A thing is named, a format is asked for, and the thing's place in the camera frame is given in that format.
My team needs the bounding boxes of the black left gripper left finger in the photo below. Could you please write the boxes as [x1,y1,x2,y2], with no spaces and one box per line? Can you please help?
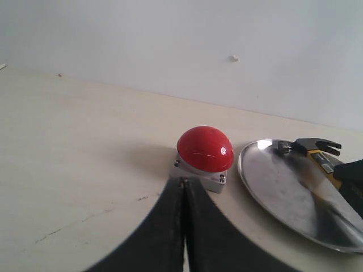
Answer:
[87,178,184,271]

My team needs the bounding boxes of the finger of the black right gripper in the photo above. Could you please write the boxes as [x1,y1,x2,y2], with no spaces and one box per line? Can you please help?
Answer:
[334,160,363,183]

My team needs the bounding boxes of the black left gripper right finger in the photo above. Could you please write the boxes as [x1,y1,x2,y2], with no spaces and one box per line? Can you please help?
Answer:
[183,178,296,271]

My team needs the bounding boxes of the black yellow claw hammer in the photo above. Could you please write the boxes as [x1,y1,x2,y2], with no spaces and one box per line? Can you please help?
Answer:
[277,137,363,222]

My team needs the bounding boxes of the red dome push button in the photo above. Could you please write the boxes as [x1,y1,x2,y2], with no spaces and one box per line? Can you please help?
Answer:
[169,126,234,193]

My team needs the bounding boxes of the round steel plate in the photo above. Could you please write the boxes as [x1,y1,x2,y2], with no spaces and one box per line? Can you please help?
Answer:
[237,139,362,253]

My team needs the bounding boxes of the small white wall fixture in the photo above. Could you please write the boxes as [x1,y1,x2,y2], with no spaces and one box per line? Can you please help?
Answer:
[229,55,239,62]

